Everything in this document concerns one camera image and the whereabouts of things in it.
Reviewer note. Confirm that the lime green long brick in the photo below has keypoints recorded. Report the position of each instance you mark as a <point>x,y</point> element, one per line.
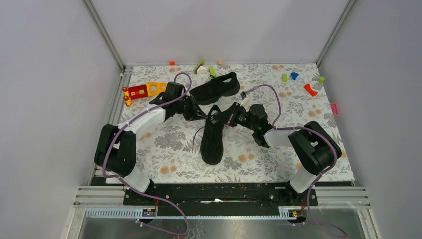
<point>212,72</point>

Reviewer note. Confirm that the black sneaker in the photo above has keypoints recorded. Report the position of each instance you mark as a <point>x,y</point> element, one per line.
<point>211,91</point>
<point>211,147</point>

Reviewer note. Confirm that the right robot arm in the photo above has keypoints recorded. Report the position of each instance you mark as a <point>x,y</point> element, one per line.
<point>315,149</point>

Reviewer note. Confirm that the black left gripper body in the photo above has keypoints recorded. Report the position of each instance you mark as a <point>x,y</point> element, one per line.
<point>189,108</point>

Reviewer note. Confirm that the pink brick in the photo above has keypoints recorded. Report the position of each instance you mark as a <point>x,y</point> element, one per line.
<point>334,109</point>

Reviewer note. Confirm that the red arch block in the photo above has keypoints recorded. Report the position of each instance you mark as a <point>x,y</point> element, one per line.
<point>310,90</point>

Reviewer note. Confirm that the green purple white block stack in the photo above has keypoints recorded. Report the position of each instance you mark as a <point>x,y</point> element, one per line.
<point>200,68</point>

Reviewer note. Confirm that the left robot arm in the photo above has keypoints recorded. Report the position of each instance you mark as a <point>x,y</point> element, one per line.
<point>116,149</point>

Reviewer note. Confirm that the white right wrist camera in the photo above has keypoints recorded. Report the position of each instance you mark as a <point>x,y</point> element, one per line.
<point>246,100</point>

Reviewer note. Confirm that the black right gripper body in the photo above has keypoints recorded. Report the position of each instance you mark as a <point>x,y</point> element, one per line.
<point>242,118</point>

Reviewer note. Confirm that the floral patterned mat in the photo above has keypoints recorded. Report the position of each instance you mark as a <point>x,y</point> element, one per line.
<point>167,155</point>

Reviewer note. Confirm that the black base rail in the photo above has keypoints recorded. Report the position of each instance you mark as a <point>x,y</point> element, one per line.
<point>232,199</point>

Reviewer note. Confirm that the blue toy piece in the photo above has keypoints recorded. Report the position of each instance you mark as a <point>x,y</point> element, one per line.
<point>294,75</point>

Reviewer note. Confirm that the red yellow toy rocket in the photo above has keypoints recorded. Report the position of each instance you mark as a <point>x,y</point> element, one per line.
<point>142,91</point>

